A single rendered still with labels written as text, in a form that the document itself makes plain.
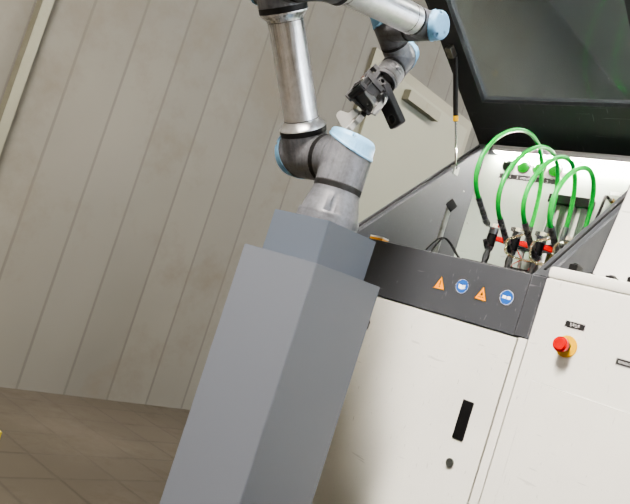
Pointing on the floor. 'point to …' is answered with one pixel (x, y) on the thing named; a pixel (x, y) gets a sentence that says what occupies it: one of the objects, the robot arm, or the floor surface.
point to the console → (585, 383)
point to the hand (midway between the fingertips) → (356, 129)
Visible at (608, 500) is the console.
